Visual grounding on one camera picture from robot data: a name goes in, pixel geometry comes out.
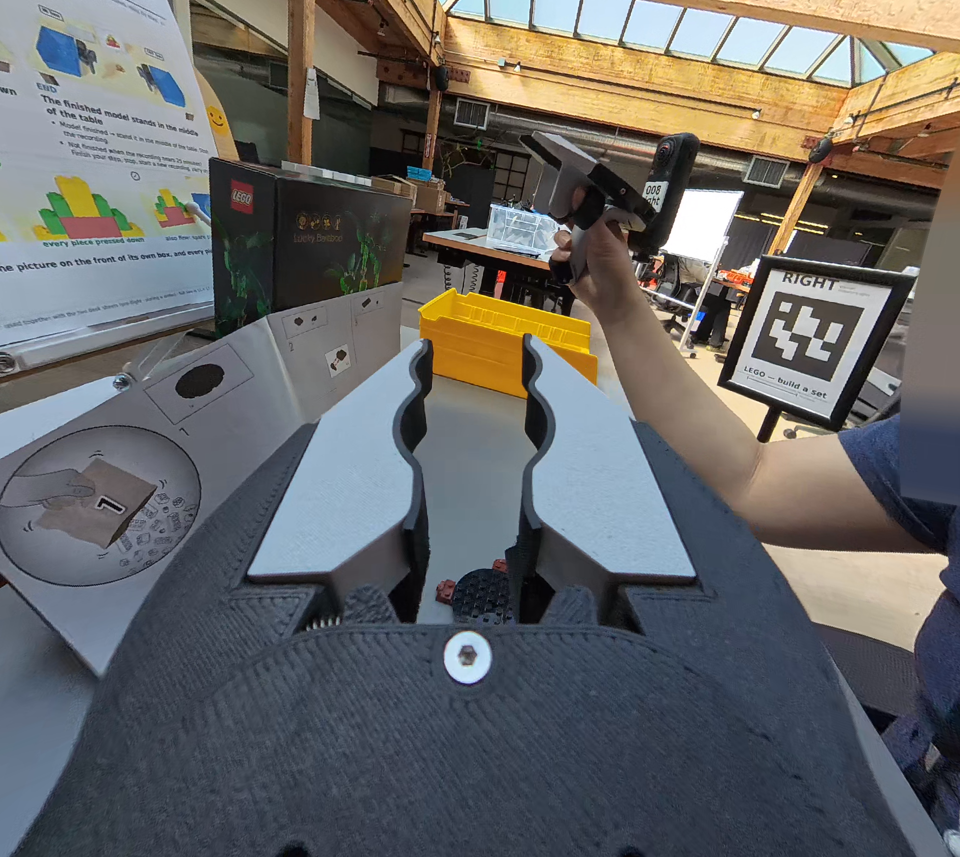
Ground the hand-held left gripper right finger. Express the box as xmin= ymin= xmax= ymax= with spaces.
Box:
xmin=519 ymin=333 xmax=699 ymax=620

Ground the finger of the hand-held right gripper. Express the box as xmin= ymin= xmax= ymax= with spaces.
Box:
xmin=519 ymin=130 xmax=603 ymax=222

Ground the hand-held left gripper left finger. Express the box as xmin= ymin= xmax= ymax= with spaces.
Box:
xmin=246 ymin=338 xmax=436 ymax=622

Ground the white building instruction booklet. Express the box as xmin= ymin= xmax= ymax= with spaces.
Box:
xmin=0 ymin=281 xmax=406 ymax=680

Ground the round black brick plate model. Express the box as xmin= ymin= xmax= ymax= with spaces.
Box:
xmin=433 ymin=557 xmax=520 ymax=627

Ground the yellow plastic bin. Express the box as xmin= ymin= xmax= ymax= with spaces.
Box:
xmin=417 ymin=288 xmax=600 ymax=399

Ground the person's right forearm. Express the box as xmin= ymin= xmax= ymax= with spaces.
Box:
xmin=588 ymin=287 xmax=912 ymax=556

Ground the grey desk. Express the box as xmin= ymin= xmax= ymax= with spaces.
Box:
xmin=0 ymin=328 xmax=946 ymax=857

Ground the person's right hand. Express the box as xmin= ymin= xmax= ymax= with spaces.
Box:
xmin=551 ymin=185 xmax=640 ymax=320

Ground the clear plastic crate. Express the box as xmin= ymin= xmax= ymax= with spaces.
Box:
xmin=486 ymin=203 xmax=565 ymax=255

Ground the whiteboard on stand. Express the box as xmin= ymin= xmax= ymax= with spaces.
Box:
xmin=662 ymin=189 xmax=745 ymax=348

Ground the wooden background table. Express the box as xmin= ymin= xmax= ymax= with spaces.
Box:
xmin=422 ymin=229 xmax=575 ymax=318

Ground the black bamboo print set box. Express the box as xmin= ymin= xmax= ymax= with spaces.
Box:
xmin=207 ymin=157 xmax=415 ymax=339

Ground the black framed marker sign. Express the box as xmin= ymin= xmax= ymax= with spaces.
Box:
xmin=716 ymin=254 xmax=919 ymax=444

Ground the yellow smiley sign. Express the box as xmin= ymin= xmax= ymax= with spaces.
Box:
xmin=195 ymin=68 xmax=241 ymax=162

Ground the white instruction poster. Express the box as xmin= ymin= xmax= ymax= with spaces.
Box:
xmin=0 ymin=0 xmax=220 ymax=350

